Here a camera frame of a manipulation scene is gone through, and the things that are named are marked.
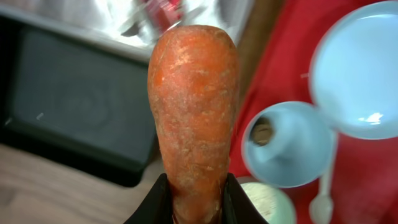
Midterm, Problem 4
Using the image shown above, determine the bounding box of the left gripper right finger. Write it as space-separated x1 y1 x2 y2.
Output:
221 173 268 224

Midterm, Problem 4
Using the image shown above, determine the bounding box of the clear plastic bin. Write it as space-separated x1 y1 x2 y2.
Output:
1 0 254 62

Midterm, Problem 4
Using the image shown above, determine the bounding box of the red snack wrapper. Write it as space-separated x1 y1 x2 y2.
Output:
140 0 183 34

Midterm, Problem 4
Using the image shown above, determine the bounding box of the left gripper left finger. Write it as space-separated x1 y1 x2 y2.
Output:
124 173 174 224

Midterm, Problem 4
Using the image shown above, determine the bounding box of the brown mushroom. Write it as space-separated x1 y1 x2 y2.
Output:
250 118 274 146

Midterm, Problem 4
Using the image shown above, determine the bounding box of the white plastic spoon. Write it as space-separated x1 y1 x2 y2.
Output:
309 133 338 224

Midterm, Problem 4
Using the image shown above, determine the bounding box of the green bowl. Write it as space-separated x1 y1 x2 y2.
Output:
237 177 297 224

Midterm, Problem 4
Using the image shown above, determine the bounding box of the white rice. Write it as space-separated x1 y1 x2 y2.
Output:
241 182 292 224

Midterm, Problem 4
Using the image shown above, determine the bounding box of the light blue bowl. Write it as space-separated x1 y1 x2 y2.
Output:
241 101 338 188

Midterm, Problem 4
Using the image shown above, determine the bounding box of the orange carrot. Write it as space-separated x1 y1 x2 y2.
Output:
147 25 239 223

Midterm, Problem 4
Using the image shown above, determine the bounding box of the red serving tray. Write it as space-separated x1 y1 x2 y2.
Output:
229 0 397 223

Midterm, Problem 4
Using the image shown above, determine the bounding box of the black plastic tray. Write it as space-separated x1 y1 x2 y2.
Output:
1 17 157 187

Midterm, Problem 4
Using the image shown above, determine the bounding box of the light blue plate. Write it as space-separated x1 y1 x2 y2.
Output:
310 1 397 139

